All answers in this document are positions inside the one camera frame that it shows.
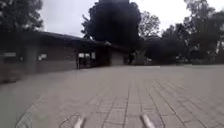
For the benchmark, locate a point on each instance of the grey paved square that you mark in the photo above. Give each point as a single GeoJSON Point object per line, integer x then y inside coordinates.
{"type": "Point", "coordinates": [133, 96]}

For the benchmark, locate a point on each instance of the large dark tree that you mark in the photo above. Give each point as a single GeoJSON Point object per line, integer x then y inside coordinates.
{"type": "Point", "coordinates": [113, 23]}

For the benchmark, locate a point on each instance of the long low building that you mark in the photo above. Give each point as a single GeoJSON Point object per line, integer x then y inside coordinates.
{"type": "Point", "coordinates": [50, 53]}

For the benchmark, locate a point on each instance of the robot's own part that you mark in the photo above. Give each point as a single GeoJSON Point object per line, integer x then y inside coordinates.
{"type": "Point", "coordinates": [146, 121]}
{"type": "Point", "coordinates": [78, 122]}

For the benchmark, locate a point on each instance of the row of trees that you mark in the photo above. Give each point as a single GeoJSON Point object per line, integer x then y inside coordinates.
{"type": "Point", "coordinates": [190, 40]}

